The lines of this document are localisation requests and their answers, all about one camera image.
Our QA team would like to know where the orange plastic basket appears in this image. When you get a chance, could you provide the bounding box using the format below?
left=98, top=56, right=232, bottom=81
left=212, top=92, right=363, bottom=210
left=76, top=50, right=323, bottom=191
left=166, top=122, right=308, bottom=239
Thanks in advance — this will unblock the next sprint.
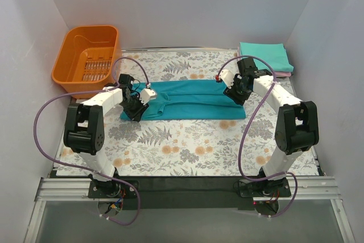
left=51, top=25, right=121, bottom=100

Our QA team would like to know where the folded pink shirt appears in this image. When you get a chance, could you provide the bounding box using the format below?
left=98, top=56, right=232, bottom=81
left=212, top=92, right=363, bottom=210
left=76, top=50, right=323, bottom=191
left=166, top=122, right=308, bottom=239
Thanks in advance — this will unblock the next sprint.
left=237, top=46, right=292, bottom=79

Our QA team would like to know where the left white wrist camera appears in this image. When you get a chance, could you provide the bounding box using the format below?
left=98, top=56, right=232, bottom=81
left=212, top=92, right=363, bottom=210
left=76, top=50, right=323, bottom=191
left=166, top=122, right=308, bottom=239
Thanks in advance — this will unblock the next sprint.
left=139, top=88, right=157, bottom=105

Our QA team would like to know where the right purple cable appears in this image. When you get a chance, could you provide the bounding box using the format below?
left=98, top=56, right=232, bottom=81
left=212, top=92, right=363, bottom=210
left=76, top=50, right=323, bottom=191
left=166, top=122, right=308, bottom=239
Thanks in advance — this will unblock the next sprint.
left=217, top=55, right=299, bottom=219

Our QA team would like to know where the aluminium frame rail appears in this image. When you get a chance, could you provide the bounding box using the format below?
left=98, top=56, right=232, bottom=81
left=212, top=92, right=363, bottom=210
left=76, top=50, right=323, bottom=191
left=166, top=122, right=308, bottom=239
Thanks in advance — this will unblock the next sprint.
left=24, top=176, right=355, bottom=242

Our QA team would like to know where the purple cable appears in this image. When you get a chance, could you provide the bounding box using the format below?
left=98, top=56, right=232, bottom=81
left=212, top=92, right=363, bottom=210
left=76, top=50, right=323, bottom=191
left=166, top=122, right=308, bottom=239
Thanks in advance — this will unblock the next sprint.
left=33, top=57, right=151, bottom=226
left=217, top=55, right=299, bottom=219

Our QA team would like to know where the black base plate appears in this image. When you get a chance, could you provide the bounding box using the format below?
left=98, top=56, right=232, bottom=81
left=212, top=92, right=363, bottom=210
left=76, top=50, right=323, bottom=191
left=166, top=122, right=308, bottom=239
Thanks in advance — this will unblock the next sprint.
left=88, top=176, right=293, bottom=211

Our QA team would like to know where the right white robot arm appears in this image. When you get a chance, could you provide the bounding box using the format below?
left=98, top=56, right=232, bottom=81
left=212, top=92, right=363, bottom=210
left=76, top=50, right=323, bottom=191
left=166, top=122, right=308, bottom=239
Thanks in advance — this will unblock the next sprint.
left=216, top=55, right=319, bottom=201

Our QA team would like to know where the floral table mat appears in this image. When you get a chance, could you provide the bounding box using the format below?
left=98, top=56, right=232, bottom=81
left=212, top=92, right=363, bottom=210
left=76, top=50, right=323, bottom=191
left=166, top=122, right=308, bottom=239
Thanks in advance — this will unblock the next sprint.
left=56, top=50, right=319, bottom=177

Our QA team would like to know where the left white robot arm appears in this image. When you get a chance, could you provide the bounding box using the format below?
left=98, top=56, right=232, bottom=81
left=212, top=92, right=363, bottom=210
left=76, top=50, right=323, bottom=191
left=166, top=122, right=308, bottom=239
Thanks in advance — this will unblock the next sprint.
left=63, top=74, right=157, bottom=197

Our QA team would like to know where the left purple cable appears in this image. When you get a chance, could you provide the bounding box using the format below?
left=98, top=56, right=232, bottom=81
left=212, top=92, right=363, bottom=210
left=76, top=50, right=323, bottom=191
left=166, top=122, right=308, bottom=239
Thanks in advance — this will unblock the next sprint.
left=33, top=57, right=151, bottom=226

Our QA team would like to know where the teal t shirt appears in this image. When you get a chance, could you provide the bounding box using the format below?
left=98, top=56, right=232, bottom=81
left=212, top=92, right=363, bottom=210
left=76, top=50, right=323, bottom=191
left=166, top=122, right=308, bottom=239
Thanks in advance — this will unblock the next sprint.
left=142, top=80, right=246, bottom=121

